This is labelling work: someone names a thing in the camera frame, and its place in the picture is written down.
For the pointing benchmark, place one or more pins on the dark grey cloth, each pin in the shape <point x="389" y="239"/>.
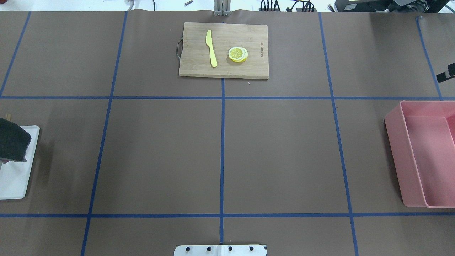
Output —
<point x="14" y="142"/>

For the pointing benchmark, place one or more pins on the bamboo cutting board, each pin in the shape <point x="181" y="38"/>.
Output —
<point x="195" y="58"/>

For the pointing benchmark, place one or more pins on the yellow plastic knife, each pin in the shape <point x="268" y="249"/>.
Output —
<point x="209" y="43"/>

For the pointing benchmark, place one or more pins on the pink plastic bin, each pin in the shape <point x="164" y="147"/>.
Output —
<point x="421" y="136"/>

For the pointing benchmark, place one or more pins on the white rack base tray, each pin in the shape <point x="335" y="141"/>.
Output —
<point x="15" y="176"/>

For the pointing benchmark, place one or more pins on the aluminium frame post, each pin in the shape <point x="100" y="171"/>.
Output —
<point x="222" y="8"/>

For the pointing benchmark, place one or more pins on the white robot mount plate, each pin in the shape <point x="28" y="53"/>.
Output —
<point x="221" y="250"/>

